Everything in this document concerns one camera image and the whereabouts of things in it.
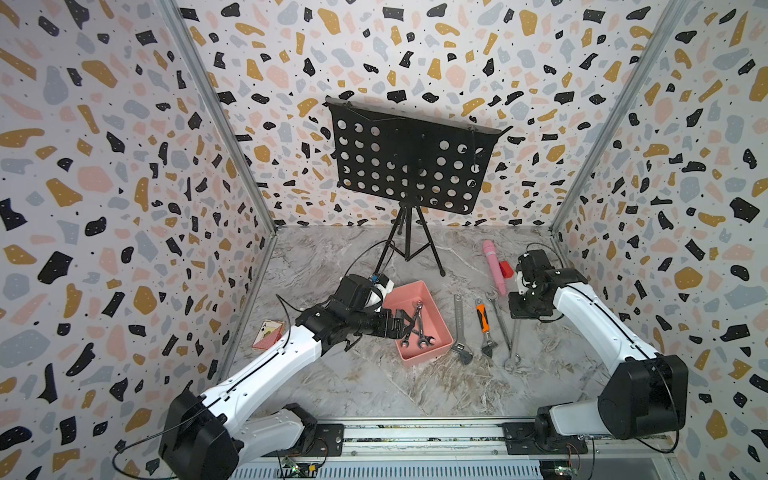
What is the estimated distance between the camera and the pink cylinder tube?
105cm

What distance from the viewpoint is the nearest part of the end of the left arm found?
2.21ft

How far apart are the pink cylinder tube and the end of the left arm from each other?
0.48m
